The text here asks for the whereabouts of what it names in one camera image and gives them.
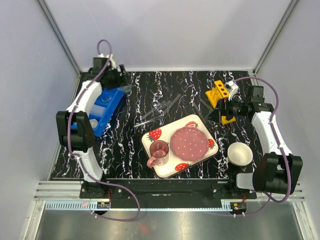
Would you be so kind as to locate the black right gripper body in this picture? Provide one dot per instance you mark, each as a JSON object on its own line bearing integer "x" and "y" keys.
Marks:
{"x": 232, "y": 108}

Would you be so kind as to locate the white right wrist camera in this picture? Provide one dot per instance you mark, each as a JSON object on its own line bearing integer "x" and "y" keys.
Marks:
{"x": 232, "y": 89}

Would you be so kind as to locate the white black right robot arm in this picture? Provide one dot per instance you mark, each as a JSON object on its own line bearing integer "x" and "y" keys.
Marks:
{"x": 278, "y": 171}

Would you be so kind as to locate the pink ghost pattern mug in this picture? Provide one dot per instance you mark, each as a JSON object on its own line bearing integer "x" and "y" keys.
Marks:
{"x": 159, "y": 154}

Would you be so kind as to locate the yellow test tube rack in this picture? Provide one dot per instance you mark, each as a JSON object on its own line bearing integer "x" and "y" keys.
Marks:
{"x": 216, "y": 93}

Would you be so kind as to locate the blue plastic compartment bin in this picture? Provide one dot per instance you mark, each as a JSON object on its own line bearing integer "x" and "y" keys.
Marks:
{"x": 99, "y": 104}

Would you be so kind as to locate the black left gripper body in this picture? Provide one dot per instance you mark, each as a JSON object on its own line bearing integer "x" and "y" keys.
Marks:
{"x": 114, "y": 79}

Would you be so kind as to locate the cream ceramic bowl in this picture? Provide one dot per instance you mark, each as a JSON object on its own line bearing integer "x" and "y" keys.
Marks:
{"x": 239, "y": 154}

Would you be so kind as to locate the small clear glass beaker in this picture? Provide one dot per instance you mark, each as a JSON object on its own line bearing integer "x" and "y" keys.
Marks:
{"x": 106, "y": 96}

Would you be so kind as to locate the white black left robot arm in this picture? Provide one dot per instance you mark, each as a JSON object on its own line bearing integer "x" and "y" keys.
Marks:
{"x": 74, "y": 129}

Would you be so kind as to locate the wash bottle with red cap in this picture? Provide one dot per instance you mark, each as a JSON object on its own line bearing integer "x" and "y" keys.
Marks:
{"x": 97, "y": 112}

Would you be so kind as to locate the pink polka dot plate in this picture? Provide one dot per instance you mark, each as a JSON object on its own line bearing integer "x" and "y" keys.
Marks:
{"x": 189, "y": 144}

